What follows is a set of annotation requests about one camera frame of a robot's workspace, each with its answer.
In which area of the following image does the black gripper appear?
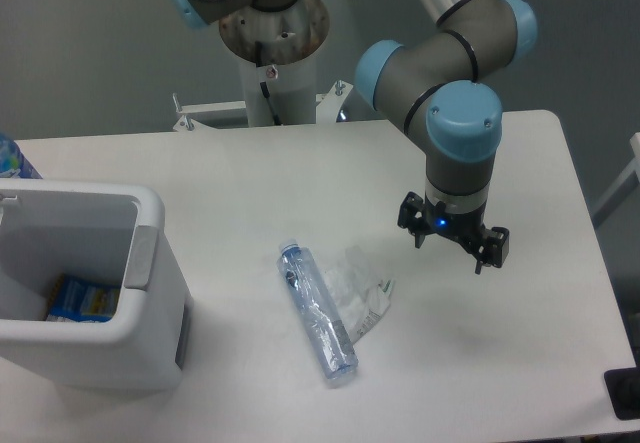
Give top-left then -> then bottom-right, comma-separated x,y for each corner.
397,192 -> 510,274

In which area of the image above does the white plastic wrapper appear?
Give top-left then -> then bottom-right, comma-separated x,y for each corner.
324,246 -> 395,344

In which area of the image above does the crushed clear plastic bottle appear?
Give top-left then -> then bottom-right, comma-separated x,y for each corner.
277,239 -> 359,388

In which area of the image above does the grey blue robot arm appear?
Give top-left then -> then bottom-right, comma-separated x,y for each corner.
172,0 -> 538,268

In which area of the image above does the white plastic trash can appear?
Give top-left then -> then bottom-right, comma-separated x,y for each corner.
1,179 -> 193,390

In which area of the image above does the black device at table corner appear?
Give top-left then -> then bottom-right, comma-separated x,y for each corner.
604,367 -> 639,421

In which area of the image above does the blue yellow snack packet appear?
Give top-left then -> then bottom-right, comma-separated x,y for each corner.
44,274 -> 121,323

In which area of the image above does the blue patterned bottle at edge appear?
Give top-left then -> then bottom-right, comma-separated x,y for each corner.
0,134 -> 42,179

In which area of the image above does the white frame at right edge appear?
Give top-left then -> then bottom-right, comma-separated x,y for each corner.
591,132 -> 639,228

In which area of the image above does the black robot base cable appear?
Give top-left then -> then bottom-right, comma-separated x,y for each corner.
254,40 -> 282,126

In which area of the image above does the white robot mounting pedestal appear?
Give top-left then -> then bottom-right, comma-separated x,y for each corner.
173,0 -> 353,132

